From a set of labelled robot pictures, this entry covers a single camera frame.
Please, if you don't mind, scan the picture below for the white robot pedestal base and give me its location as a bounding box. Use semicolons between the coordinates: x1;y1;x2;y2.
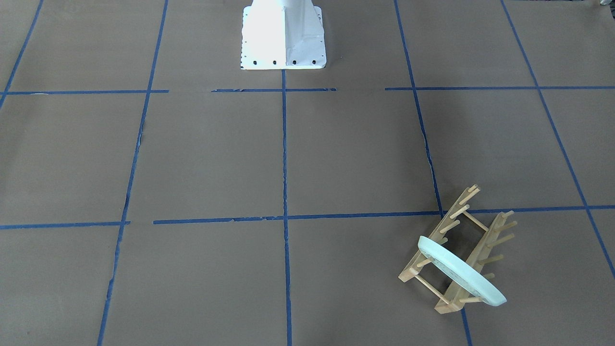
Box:
240;0;327;70

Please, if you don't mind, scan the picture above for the light green ceramic plate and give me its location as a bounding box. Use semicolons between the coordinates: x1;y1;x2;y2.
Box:
418;236;507;307

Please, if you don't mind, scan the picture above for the wooden dish rack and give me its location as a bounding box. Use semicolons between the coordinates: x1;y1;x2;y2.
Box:
398;185;517;314

